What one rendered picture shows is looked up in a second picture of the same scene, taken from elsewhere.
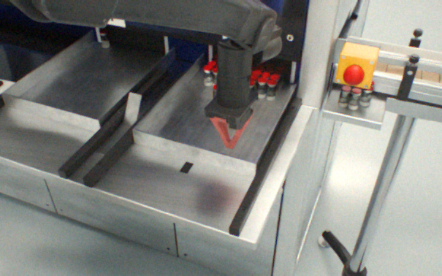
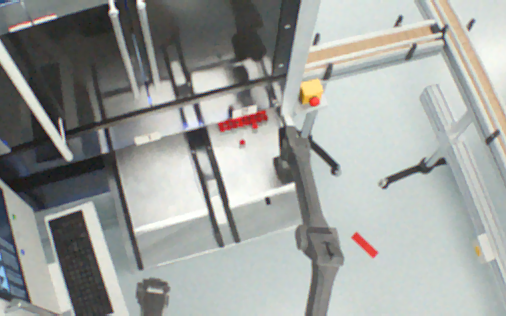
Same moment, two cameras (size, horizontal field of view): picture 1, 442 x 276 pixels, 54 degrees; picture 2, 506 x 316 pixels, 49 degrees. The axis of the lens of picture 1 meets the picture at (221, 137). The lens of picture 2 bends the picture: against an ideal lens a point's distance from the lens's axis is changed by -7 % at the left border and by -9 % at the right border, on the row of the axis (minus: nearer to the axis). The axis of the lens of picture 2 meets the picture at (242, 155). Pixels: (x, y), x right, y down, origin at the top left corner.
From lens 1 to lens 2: 152 cm
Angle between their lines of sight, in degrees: 37
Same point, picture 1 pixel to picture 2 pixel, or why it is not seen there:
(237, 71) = not seen: hidden behind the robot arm
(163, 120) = (227, 179)
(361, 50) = (312, 86)
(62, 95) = (154, 201)
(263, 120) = (274, 143)
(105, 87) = (170, 178)
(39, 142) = (184, 238)
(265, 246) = not seen: hidden behind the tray
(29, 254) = not seen: hidden behind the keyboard
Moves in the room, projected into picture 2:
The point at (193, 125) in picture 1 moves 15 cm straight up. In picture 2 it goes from (245, 172) to (247, 157)
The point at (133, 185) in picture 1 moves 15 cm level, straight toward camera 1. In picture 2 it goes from (255, 228) to (292, 252)
